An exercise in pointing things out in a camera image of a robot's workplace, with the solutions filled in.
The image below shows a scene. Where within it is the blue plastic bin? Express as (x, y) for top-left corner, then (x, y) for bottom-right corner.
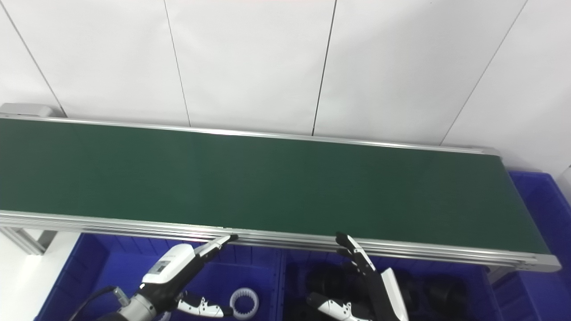
(35, 233), (286, 321)
(279, 249), (507, 321)
(491, 170), (571, 321)

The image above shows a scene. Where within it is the aluminium conveyor leg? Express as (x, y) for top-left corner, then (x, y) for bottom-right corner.
(0, 227), (58, 255)

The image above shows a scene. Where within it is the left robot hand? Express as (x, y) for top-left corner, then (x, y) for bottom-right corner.
(134, 234), (239, 319)

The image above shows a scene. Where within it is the white toothed ring part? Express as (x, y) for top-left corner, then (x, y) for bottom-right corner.
(230, 288), (260, 321)

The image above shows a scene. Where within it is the green conveyor belt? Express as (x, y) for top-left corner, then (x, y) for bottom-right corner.
(0, 118), (550, 255)
(0, 114), (562, 273)

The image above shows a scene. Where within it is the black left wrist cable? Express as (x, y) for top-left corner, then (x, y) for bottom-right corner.
(67, 285), (130, 321)

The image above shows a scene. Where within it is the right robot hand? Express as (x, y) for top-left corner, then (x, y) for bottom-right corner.
(306, 232), (410, 321)

